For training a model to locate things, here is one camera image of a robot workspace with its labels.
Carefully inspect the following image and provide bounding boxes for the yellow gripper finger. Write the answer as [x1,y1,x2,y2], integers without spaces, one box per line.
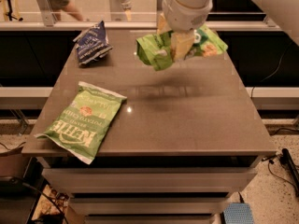
[171,30,194,62]
[157,13,171,34]

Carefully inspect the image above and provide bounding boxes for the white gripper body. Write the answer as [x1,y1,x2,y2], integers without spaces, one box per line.
[162,0,213,32]

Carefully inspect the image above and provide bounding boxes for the green rice chip bag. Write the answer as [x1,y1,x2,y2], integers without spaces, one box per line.
[136,25,228,71]

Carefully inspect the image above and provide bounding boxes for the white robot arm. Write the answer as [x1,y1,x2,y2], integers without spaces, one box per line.
[162,0,299,45]

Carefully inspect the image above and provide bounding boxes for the blue chip bag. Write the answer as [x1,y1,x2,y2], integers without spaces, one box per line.
[74,21,113,66]

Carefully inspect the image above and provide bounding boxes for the green Kettle potato chip bag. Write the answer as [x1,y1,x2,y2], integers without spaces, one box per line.
[36,81,126,164]

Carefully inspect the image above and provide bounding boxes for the grey drawer cabinet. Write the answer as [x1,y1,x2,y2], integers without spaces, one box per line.
[23,30,275,224]

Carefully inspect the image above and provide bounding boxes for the glass railing with metal posts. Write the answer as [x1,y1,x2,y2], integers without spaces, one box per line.
[0,0,275,32]

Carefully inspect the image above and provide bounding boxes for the blue box on floor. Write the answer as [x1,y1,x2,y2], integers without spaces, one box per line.
[223,203,254,224]

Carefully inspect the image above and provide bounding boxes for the black cable on floor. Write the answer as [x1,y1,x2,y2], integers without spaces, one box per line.
[261,154,299,191]

